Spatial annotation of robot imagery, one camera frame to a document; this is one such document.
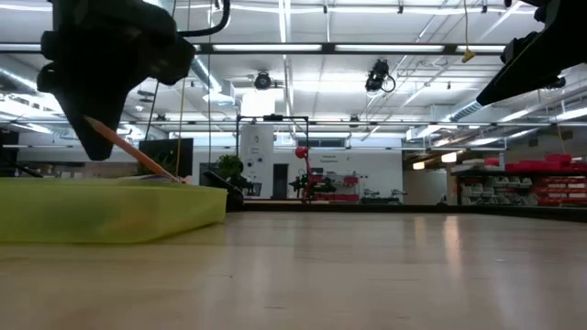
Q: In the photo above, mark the red robot stand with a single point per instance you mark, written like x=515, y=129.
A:
x=312, y=179

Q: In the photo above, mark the black overhead camera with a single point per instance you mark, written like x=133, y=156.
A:
x=378, y=75

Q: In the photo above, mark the red grey parts bin shelving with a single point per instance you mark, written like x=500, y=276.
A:
x=541, y=183

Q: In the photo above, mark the yellow hanging tag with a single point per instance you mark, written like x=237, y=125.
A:
x=468, y=55

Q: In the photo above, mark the black gantry frame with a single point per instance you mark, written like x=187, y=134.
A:
x=275, y=117

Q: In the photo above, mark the round black ceiling fixture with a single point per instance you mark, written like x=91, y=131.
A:
x=262, y=80

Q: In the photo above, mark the transparent yellow pencil case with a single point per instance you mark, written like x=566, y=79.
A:
x=105, y=211

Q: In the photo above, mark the small artificial green plant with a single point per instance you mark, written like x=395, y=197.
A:
x=229, y=166

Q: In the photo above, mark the plain wooden pencil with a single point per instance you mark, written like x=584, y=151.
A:
x=137, y=156

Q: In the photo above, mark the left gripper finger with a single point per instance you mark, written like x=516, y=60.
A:
x=80, y=107
x=112, y=124

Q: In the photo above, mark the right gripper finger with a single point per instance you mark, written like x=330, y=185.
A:
x=527, y=78

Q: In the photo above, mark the black monitor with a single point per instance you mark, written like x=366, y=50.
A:
x=167, y=153

